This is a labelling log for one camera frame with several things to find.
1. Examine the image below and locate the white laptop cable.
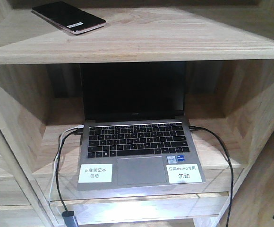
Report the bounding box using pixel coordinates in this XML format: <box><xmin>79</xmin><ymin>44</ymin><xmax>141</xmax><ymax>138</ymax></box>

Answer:
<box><xmin>48</xmin><ymin>124</ymin><xmax>85</xmax><ymax>204</ymax></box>

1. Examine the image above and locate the silver laptop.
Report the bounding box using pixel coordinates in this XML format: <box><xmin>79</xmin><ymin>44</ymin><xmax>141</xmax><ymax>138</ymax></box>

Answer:
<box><xmin>77</xmin><ymin>61</ymin><xmax>205</xmax><ymax>191</ymax></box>

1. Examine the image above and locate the black smartphone pink frame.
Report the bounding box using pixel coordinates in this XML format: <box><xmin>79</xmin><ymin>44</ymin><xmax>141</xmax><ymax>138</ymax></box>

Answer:
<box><xmin>32</xmin><ymin>1</ymin><xmax>106</xmax><ymax>35</ymax></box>

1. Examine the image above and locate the white paper label left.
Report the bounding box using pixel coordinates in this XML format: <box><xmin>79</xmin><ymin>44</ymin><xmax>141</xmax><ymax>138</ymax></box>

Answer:
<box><xmin>78</xmin><ymin>164</ymin><xmax>113</xmax><ymax>183</ymax></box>

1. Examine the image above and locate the black laptop cable left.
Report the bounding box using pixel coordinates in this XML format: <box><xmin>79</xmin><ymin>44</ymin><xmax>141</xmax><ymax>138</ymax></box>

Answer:
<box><xmin>55</xmin><ymin>130</ymin><xmax>84</xmax><ymax>213</ymax></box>

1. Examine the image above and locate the black laptop cable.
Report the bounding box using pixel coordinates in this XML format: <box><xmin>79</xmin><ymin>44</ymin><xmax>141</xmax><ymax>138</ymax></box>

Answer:
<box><xmin>189</xmin><ymin>126</ymin><xmax>235</xmax><ymax>227</ymax></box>
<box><xmin>55</xmin><ymin>130</ymin><xmax>84</xmax><ymax>213</ymax></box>

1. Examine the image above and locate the wooden shelf unit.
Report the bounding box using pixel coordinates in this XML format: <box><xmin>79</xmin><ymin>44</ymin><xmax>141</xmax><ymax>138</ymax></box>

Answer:
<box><xmin>0</xmin><ymin>0</ymin><xmax>274</xmax><ymax>227</ymax></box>

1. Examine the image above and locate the white paper label right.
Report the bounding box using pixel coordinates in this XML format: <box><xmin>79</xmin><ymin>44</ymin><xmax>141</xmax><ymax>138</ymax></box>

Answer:
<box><xmin>166</xmin><ymin>164</ymin><xmax>204</xmax><ymax>184</ymax></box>

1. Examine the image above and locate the white paper label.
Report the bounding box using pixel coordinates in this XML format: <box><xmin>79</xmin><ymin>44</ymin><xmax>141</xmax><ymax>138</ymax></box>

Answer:
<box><xmin>78</xmin><ymin>164</ymin><xmax>113</xmax><ymax>183</ymax></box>
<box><xmin>166</xmin><ymin>164</ymin><xmax>204</xmax><ymax>184</ymax></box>

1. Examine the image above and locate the grey usb adapter hub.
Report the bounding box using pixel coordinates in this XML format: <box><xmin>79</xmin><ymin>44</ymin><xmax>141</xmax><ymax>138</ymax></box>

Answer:
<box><xmin>62</xmin><ymin>211</ymin><xmax>79</xmax><ymax>227</ymax></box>

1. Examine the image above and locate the black laptop cable right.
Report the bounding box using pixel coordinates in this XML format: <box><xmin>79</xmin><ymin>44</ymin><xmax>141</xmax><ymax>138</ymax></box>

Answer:
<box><xmin>189</xmin><ymin>126</ymin><xmax>235</xmax><ymax>227</ymax></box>

